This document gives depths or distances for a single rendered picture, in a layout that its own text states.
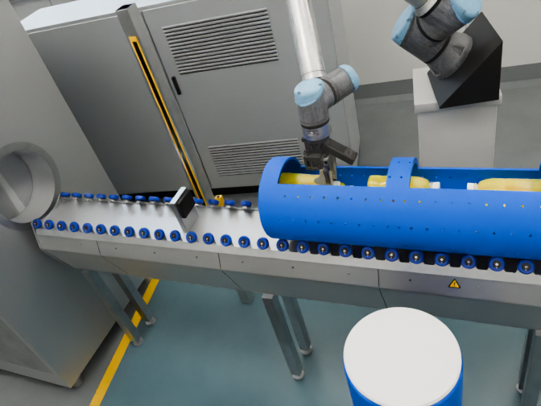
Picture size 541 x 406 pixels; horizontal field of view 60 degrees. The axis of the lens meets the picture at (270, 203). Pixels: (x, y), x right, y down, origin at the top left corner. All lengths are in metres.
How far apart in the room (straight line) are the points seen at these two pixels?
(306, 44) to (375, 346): 0.97
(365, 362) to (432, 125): 1.14
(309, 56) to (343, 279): 0.75
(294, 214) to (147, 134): 2.15
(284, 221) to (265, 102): 1.63
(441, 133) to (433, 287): 0.75
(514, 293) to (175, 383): 1.74
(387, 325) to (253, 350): 1.40
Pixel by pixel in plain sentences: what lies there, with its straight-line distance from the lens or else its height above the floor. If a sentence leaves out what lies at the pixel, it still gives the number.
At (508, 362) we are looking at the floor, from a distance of 2.48.
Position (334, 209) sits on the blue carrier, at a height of 1.16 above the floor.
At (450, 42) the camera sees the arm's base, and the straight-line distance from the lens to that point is 2.01.
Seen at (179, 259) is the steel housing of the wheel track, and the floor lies 0.86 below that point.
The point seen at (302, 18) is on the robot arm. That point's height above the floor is 1.57.
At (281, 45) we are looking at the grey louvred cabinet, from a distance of 2.86.
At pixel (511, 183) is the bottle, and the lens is 1.51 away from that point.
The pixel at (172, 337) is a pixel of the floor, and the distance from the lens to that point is 2.84.
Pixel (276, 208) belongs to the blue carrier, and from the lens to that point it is 1.49.
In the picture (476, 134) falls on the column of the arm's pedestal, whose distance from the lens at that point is 2.12.
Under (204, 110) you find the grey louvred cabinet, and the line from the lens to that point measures 3.20.
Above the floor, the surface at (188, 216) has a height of 0.98.
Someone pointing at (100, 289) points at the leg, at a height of 0.50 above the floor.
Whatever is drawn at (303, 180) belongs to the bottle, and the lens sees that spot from 1.60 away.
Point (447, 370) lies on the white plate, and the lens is 1.22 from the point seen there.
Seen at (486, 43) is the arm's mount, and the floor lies 1.29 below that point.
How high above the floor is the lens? 2.09
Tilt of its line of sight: 38 degrees down
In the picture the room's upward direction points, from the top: 17 degrees counter-clockwise
